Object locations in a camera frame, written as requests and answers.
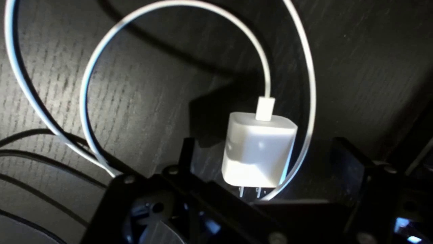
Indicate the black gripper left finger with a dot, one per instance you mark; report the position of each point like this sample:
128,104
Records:
197,211

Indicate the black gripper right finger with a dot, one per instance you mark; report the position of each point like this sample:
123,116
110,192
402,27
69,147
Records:
384,206

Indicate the white charger with cable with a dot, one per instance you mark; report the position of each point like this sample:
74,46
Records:
258,145

